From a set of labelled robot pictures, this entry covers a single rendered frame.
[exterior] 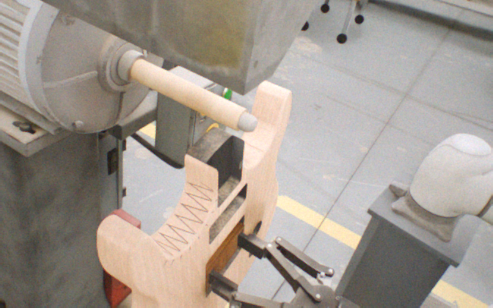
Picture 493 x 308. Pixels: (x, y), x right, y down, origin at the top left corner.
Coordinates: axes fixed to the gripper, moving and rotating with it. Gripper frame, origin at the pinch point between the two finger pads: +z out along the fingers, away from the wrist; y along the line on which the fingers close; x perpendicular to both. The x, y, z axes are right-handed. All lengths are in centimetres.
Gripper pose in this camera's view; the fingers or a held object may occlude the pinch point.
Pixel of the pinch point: (227, 257)
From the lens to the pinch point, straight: 65.7
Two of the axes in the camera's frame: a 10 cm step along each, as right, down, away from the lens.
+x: 0.7, -7.0, -7.1
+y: 5.4, -5.7, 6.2
